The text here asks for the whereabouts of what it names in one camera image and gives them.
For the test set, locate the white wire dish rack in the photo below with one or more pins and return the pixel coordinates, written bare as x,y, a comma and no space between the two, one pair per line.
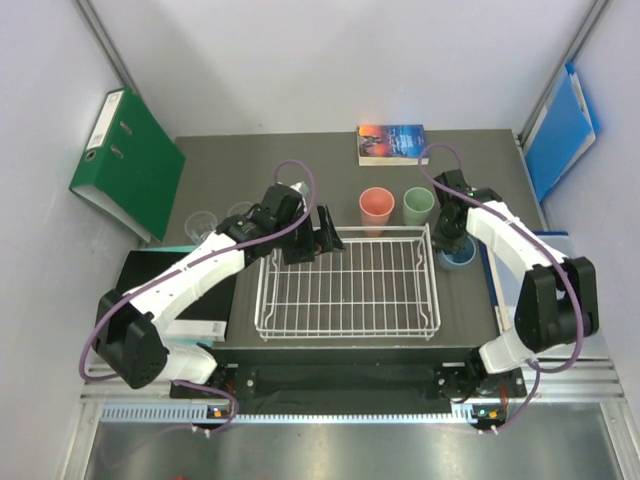
377,286

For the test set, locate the clear glass front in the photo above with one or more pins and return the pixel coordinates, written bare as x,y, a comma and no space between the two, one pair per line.
199,225

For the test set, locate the blue plastic cup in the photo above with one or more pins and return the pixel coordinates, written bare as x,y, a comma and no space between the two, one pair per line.
460,259

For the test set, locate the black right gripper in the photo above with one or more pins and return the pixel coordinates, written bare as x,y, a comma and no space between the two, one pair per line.
443,242

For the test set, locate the clear glass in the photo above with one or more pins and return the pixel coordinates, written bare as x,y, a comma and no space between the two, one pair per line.
240,211
199,225

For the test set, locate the green plastic cup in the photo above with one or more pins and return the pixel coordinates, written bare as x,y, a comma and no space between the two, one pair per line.
417,205

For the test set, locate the white cable duct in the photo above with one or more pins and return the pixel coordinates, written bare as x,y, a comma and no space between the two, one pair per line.
211,414

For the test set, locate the blue folder on wall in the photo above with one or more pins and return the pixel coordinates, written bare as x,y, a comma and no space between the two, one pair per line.
565,129

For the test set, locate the green ring binder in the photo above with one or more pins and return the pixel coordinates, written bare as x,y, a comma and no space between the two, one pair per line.
130,168

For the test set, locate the pink plastic cup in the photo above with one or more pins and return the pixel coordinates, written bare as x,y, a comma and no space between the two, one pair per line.
376,206

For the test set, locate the black base bar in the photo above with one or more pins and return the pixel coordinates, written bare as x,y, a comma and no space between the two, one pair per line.
335,368

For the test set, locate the paperback book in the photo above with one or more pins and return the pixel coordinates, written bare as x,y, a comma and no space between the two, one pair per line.
390,145

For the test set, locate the teal notebook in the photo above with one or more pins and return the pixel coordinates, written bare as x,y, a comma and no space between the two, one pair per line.
170,247

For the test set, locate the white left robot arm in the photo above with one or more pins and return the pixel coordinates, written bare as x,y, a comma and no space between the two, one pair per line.
130,326

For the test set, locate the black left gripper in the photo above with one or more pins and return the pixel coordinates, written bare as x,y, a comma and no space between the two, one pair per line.
323,240

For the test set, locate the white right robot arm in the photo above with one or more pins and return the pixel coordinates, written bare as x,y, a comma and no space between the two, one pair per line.
557,302

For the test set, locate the black book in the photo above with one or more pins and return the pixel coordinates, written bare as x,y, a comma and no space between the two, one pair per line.
135,270

